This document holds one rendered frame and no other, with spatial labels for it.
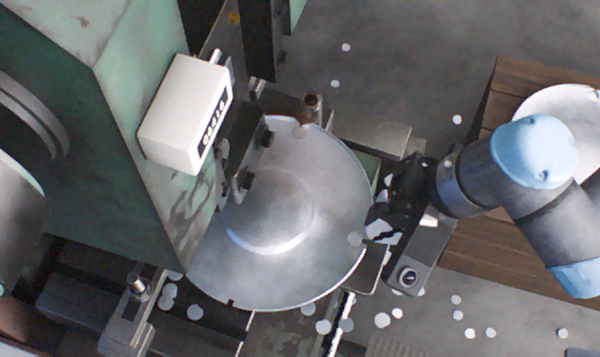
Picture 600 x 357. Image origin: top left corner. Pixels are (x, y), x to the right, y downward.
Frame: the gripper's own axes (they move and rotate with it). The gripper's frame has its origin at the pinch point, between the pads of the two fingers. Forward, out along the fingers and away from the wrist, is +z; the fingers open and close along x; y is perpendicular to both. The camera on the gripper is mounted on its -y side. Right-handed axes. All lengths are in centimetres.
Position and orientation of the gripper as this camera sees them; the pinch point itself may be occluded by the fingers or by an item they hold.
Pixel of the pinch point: (371, 237)
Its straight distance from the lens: 108.2
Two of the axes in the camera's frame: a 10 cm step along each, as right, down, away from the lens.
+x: -8.7, -4.2, -2.6
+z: -3.9, 2.6, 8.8
